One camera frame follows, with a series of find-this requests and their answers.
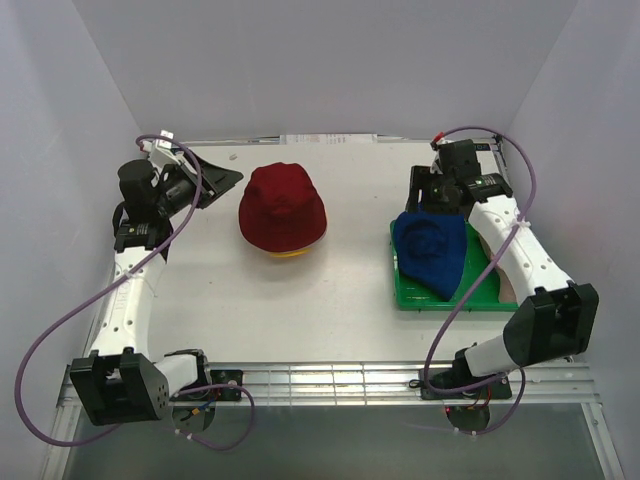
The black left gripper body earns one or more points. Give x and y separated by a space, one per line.
177 193

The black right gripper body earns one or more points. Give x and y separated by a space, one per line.
432 190

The blue beanie hat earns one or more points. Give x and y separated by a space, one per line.
431 250

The dark red beanie hat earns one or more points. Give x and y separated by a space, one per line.
281 210

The yellow bucket hat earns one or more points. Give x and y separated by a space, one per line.
293 253

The pink hat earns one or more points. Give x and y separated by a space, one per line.
506 291

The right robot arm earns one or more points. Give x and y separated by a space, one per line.
555 315

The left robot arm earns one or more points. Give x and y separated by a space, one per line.
117 382

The paper label strip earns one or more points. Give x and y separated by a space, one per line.
328 138

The green plastic tray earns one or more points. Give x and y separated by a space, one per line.
411 295

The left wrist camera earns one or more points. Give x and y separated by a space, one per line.
162 147

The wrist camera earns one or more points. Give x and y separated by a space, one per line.
162 147
438 141

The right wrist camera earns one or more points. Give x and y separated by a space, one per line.
438 141

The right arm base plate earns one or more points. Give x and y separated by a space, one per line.
440 384

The aluminium front rail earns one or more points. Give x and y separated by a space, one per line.
388 384

